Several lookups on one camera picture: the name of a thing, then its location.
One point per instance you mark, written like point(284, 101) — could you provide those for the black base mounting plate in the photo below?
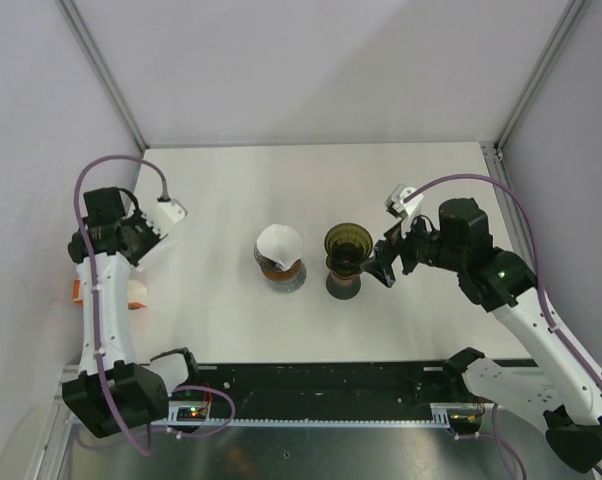
point(340, 391)

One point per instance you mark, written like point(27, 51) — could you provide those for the grey cable duct rail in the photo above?
point(439, 419)

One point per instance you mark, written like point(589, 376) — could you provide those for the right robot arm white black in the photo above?
point(568, 410)

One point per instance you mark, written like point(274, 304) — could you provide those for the orange white box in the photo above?
point(136, 294)

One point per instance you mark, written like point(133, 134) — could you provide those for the clear glass carafe server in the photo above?
point(295, 279)

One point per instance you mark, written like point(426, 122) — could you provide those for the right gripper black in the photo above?
point(386, 251)

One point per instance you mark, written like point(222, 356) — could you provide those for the olive green dripper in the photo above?
point(348, 246)

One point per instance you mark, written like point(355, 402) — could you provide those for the right aluminium frame post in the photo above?
point(557, 42)

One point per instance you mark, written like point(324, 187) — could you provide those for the red black coffee dripper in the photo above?
point(343, 284)

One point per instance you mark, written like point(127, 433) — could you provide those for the left aluminium frame post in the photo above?
point(86, 41)

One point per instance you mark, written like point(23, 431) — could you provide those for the aluminium frame post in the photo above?
point(86, 41)
point(557, 42)

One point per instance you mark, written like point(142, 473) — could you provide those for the clear glass dripper cone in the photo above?
point(265, 263)

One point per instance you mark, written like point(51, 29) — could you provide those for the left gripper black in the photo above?
point(153, 236)

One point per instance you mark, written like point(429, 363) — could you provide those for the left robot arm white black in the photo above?
point(113, 388)

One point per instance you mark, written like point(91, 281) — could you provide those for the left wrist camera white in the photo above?
point(165, 215)

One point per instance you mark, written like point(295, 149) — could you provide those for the white paper coffee filter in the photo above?
point(280, 244)

